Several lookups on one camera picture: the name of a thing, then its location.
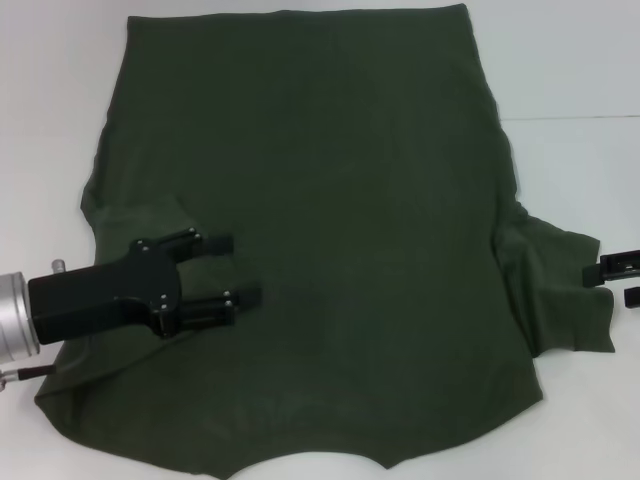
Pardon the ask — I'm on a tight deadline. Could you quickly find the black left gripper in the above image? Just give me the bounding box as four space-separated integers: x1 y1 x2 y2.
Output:
28 228 264 346

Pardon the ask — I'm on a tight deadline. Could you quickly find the dark green shirt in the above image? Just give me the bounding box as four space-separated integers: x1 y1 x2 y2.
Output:
33 3 616 480

